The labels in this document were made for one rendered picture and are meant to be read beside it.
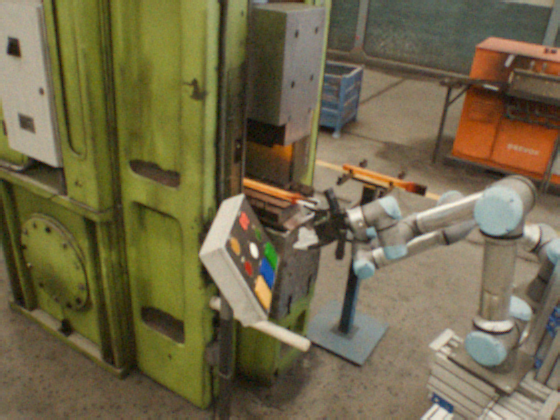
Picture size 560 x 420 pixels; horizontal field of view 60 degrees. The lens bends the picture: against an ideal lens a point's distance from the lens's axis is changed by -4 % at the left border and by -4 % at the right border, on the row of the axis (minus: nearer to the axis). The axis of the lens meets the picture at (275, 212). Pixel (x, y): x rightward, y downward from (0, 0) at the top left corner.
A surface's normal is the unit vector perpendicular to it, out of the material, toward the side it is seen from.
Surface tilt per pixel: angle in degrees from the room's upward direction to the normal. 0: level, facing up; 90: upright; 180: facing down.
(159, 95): 89
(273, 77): 90
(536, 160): 90
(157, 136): 89
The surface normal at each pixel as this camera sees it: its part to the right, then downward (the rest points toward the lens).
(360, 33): -0.51, 0.38
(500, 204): -0.69, 0.22
